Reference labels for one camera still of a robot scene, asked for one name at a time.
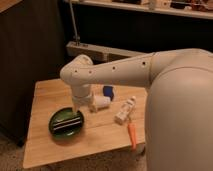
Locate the long grey case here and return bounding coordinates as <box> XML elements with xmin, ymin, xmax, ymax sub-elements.
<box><xmin>66</xmin><ymin>41</ymin><xmax>143</xmax><ymax>62</ymax></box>

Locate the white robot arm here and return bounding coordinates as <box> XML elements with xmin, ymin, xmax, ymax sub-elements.
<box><xmin>60</xmin><ymin>48</ymin><xmax>213</xmax><ymax>171</ymax></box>

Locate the wooden shelf with clutter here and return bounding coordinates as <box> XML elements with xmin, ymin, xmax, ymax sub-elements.
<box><xmin>64</xmin><ymin>0</ymin><xmax>213</xmax><ymax>20</ymax></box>

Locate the metal pole stand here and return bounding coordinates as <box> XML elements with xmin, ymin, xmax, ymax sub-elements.
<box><xmin>69</xmin><ymin>0</ymin><xmax>80</xmax><ymax>46</ymax></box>

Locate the white plastic bottle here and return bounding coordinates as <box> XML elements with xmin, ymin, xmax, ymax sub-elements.
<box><xmin>114</xmin><ymin>96</ymin><xmax>136</xmax><ymax>125</ymax></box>

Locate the white paper cup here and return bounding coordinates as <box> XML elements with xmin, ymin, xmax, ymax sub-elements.
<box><xmin>89</xmin><ymin>95</ymin><xmax>111</xmax><ymax>112</ymax></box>

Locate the black chopstick pair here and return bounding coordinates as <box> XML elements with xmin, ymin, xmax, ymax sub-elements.
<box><xmin>53</xmin><ymin>117</ymin><xmax>82</xmax><ymax>131</ymax></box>

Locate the orange pepper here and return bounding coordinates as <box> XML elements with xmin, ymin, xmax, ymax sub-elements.
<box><xmin>128</xmin><ymin>123</ymin><xmax>137</xmax><ymax>150</ymax></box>

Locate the blue sponge block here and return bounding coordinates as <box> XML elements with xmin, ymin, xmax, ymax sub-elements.
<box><xmin>103</xmin><ymin>86</ymin><xmax>114</xmax><ymax>100</ymax></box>

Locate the dark cabinet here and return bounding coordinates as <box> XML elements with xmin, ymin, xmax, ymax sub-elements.
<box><xmin>0</xmin><ymin>0</ymin><xmax>65</xmax><ymax>146</ymax></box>

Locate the green round plate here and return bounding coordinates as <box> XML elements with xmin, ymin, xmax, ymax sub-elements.
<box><xmin>48</xmin><ymin>107</ymin><xmax>84</xmax><ymax>139</ymax></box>

